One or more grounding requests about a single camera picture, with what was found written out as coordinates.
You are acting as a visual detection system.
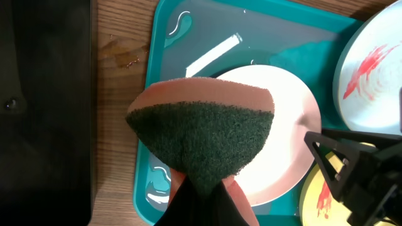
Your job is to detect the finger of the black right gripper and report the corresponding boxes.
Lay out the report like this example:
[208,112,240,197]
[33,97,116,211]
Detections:
[304,129,401,201]

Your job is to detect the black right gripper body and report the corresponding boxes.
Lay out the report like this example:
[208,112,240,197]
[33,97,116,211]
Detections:
[342,143,401,226]

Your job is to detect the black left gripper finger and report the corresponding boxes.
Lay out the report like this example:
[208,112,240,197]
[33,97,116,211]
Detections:
[155,178,248,226]

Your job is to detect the yellow plate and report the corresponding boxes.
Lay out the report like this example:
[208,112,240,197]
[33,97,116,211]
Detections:
[298,143,399,226]

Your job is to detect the white plate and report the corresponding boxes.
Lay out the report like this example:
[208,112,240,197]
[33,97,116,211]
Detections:
[219,65,322,207]

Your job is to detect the green pink sponge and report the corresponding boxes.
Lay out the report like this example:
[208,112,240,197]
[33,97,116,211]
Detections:
[125,77,276,226]

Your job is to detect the teal plastic tray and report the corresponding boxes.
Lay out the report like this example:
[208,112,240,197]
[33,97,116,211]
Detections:
[133,0,365,226]

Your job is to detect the black plastic tray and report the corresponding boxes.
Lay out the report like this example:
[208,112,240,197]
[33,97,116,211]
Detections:
[1,0,96,225]

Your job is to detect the light blue plate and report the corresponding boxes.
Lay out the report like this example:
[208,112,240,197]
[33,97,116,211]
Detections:
[333,1,401,135]

